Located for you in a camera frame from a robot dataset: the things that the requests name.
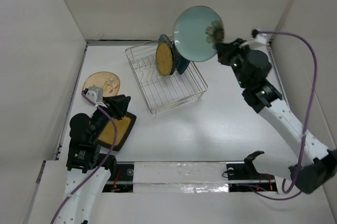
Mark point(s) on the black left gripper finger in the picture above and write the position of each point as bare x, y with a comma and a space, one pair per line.
110, 107
121, 103

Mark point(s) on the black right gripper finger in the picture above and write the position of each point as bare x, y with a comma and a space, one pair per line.
225, 52
238, 42

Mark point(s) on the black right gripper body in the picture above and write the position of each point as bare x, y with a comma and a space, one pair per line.
237, 62

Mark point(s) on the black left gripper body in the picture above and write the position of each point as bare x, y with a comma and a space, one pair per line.
101, 119

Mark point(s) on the brown square plate black rim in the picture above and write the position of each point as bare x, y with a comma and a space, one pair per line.
124, 127

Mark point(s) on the beige plate with orange leaves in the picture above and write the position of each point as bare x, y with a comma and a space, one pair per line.
109, 82

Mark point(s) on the light blue flower plate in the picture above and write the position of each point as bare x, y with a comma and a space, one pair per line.
196, 33

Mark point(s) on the dark teal square plate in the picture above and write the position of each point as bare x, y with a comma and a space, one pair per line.
181, 62

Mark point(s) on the woven bamboo round plate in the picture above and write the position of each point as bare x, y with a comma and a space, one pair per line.
164, 59

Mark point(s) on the dark teal round plate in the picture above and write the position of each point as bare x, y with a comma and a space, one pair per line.
165, 38

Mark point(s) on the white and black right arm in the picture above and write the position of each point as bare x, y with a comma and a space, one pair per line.
315, 163

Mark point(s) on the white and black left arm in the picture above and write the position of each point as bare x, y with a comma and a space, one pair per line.
88, 170

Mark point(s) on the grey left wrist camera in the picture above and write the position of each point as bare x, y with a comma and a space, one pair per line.
94, 94

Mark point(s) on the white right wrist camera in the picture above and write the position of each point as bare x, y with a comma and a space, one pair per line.
258, 38

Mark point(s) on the metal wire dish rack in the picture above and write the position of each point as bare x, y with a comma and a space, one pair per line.
163, 93

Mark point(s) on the metal rail at table front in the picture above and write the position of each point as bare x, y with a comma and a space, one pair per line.
181, 179

